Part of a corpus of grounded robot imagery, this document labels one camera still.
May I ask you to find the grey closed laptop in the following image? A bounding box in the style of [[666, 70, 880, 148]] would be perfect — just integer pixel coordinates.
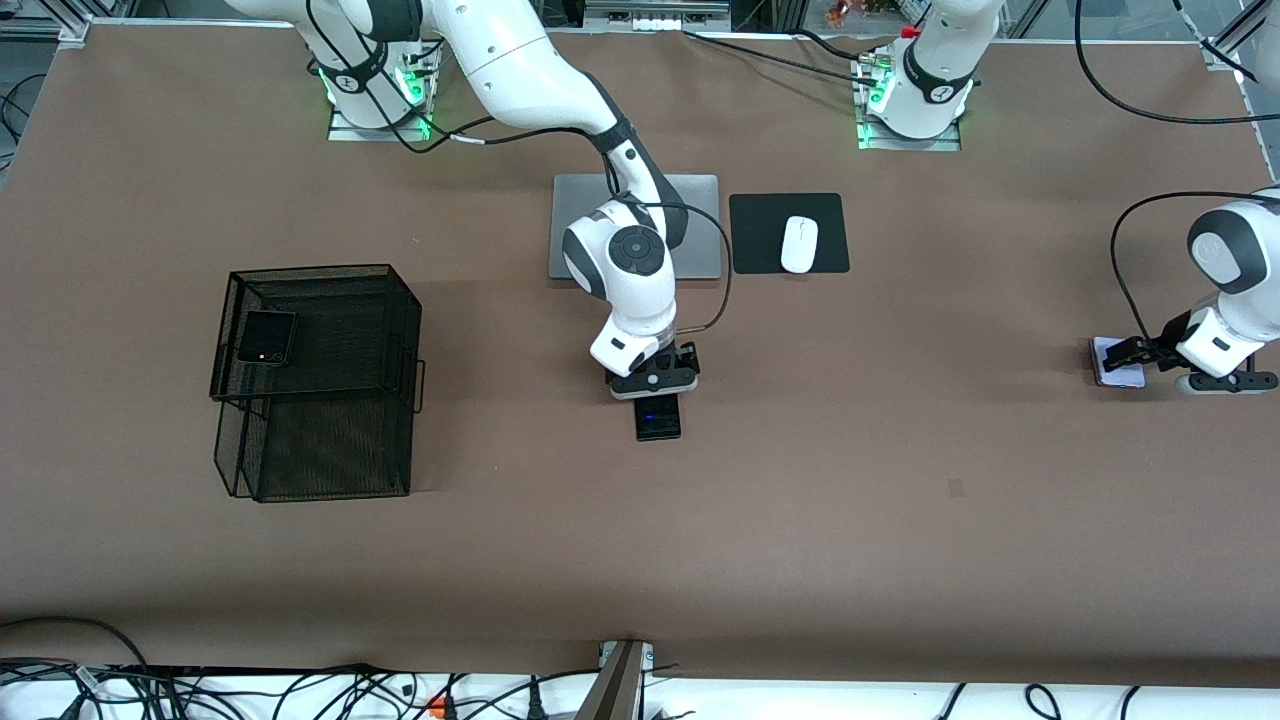
[[547, 174, 723, 281]]

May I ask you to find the black cable across table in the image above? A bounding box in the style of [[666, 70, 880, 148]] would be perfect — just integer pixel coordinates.
[[683, 30, 881, 89]]

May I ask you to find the white computer mouse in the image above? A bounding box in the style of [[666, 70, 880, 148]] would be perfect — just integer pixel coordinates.
[[780, 215, 820, 275]]

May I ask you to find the black mouse pad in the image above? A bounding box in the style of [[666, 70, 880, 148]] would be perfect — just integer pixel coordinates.
[[728, 192, 852, 276]]

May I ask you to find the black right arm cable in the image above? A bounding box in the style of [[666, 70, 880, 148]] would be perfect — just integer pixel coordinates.
[[300, 0, 736, 336]]

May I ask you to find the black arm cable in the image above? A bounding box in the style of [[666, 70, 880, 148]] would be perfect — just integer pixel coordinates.
[[300, 0, 736, 336], [1075, 0, 1280, 351]]

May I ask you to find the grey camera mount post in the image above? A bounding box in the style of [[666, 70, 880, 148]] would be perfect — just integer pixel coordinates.
[[577, 640, 656, 720]]

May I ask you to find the black mesh two-tier tray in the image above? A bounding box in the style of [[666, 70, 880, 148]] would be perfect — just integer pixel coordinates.
[[209, 263, 427, 504]]

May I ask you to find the aluminium frame profile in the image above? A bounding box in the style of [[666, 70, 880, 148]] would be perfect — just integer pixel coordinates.
[[1203, 0, 1280, 86], [0, 15, 96, 46]]

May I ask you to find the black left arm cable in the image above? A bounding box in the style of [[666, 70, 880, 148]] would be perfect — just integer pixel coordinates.
[[1075, 0, 1280, 351]]

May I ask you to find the long black smartphone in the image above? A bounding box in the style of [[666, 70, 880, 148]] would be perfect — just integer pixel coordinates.
[[634, 393, 684, 443]]

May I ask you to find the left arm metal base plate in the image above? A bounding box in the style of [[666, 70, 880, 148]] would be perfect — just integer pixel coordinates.
[[856, 50, 963, 153]]

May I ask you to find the white lavender flip phone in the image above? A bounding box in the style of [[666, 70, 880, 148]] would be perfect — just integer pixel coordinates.
[[1088, 336, 1147, 390]]

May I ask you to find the white power strip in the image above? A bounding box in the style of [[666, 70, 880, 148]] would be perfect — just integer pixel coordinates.
[[585, 0, 731, 33]]

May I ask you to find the small black flip phone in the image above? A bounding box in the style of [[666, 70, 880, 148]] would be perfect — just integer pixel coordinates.
[[236, 310, 300, 369]]

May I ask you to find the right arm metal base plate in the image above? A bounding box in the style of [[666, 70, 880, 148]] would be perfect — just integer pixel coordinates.
[[328, 100, 433, 142]]

